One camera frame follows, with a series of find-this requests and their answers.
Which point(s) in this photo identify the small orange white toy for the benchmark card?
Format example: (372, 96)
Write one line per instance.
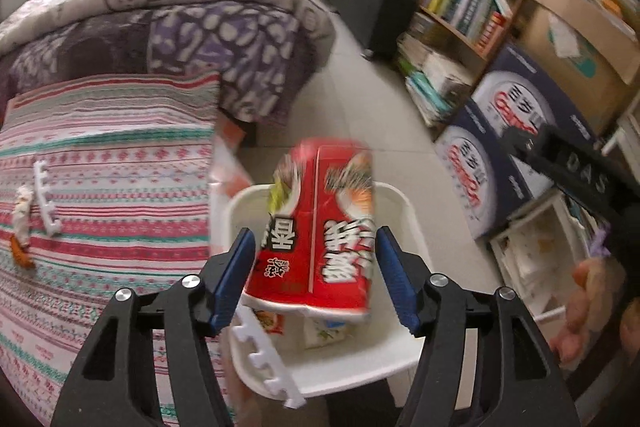
(22, 212)

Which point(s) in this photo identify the wooden bookshelf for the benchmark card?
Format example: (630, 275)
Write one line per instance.
(450, 29)

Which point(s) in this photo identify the bed with purple patterned sheet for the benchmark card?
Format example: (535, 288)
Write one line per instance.
(200, 37)

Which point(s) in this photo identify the row of thick books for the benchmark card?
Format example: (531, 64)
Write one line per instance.
(465, 2)

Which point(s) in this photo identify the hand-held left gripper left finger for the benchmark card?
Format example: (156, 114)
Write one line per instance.
(232, 277)

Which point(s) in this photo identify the red snack packet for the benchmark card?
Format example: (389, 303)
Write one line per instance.
(270, 322)

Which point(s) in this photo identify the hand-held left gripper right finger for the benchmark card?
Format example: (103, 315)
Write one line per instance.
(395, 277)

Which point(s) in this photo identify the red noodle carton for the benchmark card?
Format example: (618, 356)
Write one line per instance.
(320, 227)

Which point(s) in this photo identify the pile of books and boxes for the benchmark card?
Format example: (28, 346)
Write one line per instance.
(435, 77)

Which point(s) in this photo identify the white plastic trash bin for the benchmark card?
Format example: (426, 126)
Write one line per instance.
(360, 367)

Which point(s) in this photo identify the black bench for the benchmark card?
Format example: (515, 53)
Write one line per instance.
(370, 12)

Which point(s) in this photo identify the striped patterned tablecloth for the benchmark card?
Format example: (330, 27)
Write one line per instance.
(125, 207)

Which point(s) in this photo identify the white toothed plastic strip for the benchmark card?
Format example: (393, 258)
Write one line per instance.
(50, 212)
(272, 357)

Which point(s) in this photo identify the white green packet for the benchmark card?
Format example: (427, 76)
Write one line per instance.
(325, 332)

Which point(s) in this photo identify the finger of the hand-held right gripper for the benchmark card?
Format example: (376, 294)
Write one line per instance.
(522, 144)

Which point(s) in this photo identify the person's right hand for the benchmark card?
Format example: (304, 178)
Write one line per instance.
(595, 297)

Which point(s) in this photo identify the large cardboard box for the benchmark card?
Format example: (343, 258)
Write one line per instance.
(595, 97)

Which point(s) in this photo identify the blue water carton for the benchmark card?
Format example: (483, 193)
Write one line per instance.
(520, 107)
(465, 167)

